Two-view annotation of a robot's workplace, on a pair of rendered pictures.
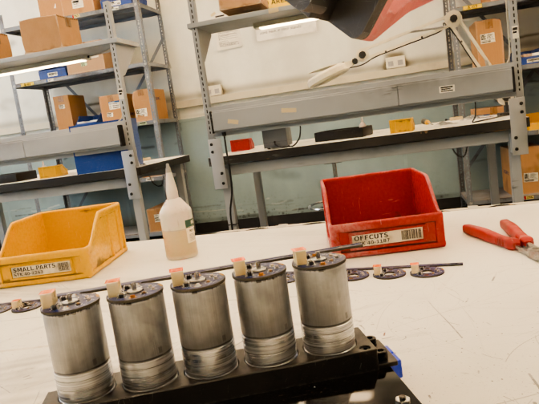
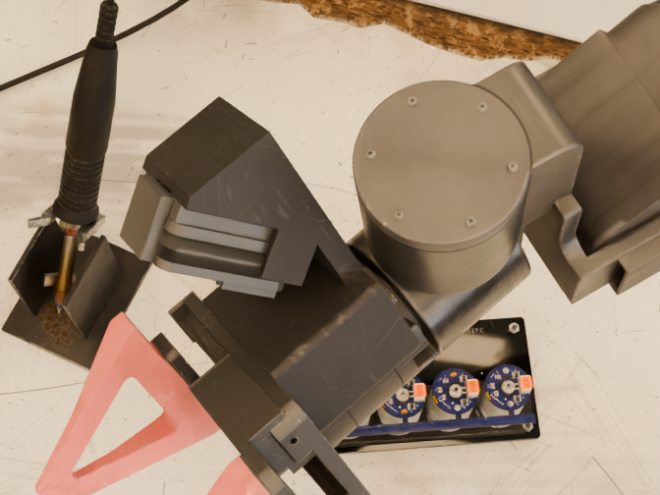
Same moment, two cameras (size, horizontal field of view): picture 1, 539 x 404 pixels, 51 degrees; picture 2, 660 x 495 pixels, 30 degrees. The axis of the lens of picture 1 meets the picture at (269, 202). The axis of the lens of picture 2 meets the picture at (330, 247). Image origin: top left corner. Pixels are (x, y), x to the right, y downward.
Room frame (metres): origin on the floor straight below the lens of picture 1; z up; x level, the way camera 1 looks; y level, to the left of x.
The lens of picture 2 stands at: (0.41, 0.00, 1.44)
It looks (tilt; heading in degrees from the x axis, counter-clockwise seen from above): 69 degrees down; 181
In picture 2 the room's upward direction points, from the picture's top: 2 degrees clockwise
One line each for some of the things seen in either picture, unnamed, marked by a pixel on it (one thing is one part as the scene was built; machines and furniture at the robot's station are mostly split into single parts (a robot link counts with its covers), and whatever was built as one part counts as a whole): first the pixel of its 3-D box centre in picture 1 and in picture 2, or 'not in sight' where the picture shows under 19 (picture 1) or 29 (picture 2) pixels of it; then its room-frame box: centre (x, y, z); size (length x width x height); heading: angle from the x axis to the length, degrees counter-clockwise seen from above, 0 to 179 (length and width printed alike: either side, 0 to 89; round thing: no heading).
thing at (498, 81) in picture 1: (354, 104); not in sight; (2.47, -0.42, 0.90); 1.30 x 0.06 x 0.12; 77
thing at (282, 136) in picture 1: (277, 137); not in sight; (2.71, -0.08, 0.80); 0.15 x 0.12 x 0.10; 168
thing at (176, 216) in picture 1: (175, 210); not in sight; (0.59, 0.10, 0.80); 0.03 x 0.03 x 0.10
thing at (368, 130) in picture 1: (343, 133); not in sight; (2.71, -0.40, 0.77); 0.24 x 0.16 x 0.04; 62
